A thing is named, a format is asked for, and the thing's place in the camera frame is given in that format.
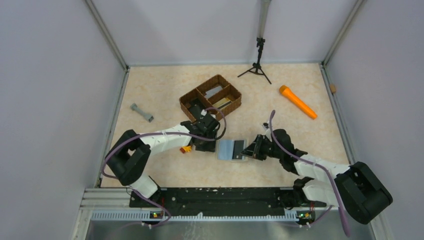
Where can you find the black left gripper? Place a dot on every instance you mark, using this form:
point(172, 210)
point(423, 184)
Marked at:
point(209, 147)

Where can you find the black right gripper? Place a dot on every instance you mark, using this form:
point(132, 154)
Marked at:
point(254, 150)

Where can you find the dark credit card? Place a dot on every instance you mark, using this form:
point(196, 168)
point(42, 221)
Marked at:
point(238, 147)

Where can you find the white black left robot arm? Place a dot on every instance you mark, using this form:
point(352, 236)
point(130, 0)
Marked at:
point(129, 156)

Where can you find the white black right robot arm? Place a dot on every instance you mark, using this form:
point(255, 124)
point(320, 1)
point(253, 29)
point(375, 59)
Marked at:
point(354, 187)

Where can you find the gold card in basket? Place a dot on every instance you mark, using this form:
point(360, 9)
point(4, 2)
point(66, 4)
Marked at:
point(222, 103)

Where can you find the grey card in basket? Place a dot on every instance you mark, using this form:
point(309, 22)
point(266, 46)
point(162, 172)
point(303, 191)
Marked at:
point(209, 93)

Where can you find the black item in basket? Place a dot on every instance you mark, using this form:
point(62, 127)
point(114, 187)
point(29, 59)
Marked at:
point(196, 111)

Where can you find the brown woven basket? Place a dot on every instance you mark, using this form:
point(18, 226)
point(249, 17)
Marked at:
point(197, 96)

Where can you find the black mini tripod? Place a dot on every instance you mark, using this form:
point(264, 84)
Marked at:
point(256, 68)

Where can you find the grey plastic dumbbell toy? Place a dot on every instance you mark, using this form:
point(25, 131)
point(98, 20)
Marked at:
point(147, 116)

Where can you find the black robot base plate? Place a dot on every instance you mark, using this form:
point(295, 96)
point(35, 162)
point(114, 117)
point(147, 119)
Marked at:
point(231, 201)

